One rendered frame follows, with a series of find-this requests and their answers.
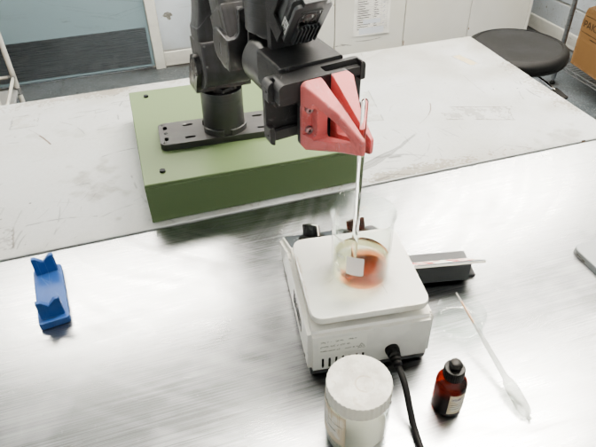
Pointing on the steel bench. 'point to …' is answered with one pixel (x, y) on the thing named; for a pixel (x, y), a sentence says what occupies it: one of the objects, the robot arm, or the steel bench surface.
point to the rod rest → (50, 293)
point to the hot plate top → (309, 249)
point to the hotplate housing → (356, 329)
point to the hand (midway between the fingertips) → (362, 143)
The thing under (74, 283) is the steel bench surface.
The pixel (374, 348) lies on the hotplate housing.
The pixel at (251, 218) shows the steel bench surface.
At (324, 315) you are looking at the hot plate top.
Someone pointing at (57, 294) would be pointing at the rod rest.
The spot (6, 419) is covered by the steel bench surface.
